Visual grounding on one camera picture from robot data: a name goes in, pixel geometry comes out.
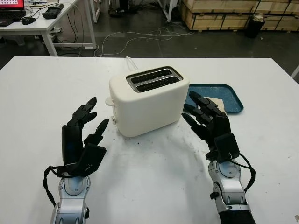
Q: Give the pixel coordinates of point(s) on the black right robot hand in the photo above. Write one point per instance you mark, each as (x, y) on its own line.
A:
(220, 124)

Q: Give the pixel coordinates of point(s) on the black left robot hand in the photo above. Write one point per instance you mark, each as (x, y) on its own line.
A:
(71, 142)

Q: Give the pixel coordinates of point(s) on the slice of bread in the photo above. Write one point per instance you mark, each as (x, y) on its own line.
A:
(219, 102)

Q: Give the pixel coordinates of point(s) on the white two-slot toaster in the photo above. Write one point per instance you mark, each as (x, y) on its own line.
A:
(149, 109)

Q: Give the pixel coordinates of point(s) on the blue speckled tray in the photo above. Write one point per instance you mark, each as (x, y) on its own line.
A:
(210, 89)

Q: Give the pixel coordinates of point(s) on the plywood shipping crate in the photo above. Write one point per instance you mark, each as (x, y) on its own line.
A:
(282, 14)
(217, 4)
(210, 22)

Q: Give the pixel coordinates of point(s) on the black trash bin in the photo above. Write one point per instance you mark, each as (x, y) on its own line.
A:
(254, 26)

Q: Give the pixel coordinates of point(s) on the white sneaker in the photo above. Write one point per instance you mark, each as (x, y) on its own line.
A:
(57, 29)

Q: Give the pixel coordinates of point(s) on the white office desk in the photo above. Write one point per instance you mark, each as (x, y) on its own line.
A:
(23, 28)

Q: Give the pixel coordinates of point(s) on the black computer mouse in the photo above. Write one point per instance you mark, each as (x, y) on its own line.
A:
(28, 20)

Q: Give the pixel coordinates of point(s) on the black handheld controller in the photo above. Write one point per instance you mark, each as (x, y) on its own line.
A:
(51, 11)

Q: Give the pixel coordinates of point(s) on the person in dark trousers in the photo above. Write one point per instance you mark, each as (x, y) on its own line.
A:
(119, 11)

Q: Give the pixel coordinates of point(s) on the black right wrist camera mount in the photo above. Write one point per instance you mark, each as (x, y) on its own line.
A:
(226, 145)

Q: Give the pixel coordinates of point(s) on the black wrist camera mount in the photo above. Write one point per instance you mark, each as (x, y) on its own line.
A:
(92, 158)
(226, 145)

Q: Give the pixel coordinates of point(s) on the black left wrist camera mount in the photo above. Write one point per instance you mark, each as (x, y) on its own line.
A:
(92, 158)

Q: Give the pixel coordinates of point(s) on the white table frame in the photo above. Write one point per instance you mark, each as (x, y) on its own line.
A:
(168, 12)
(95, 11)

